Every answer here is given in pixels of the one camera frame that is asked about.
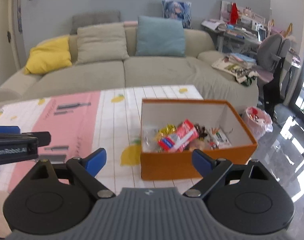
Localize cluttered desk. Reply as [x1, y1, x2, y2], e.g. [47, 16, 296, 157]
[201, 1, 271, 53]

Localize cream door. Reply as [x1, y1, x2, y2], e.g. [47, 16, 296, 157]
[0, 0, 20, 86]

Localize light blue cushion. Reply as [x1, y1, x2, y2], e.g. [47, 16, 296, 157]
[136, 16, 185, 57]

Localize pink and white tablecloth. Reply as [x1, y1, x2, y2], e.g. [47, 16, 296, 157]
[0, 85, 201, 193]

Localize red snack packet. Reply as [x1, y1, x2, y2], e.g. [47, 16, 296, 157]
[157, 119, 198, 153]

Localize beige sofa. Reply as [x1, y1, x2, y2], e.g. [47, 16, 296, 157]
[0, 27, 259, 113]

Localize yellow snack packet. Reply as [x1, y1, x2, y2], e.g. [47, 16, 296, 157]
[155, 124, 176, 140]

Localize grey cushion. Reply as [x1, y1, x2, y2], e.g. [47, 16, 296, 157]
[70, 10, 121, 35]

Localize pink cushion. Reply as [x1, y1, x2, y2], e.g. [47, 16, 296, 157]
[123, 21, 138, 27]

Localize yellow cushion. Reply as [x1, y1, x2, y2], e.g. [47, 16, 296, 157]
[23, 35, 72, 75]

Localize printed tote bag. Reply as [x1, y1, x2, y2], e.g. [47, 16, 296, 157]
[211, 55, 259, 87]

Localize pink trash bag bin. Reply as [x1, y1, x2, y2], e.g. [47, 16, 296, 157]
[242, 107, 273, 140]

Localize dark brown snack packet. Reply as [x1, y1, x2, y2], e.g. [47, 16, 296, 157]
[194, 124, 208, 140]

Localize grey office chair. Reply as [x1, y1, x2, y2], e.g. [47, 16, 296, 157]
[255, 33, 291, 86]

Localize anime print cushion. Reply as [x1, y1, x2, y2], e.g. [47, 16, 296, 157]
[162, 0, 191, 29]

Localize white breadstick snack packet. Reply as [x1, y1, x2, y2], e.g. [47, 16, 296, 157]
[209, 127, 232, 149]

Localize stack of books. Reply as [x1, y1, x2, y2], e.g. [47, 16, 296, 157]
[228, 53, 256, 68]

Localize beige cushion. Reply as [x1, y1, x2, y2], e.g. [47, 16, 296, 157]
[77, 23, 129, 64]

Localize orange cardboard box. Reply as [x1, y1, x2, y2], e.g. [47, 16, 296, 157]
[141, 99, 257, 180]

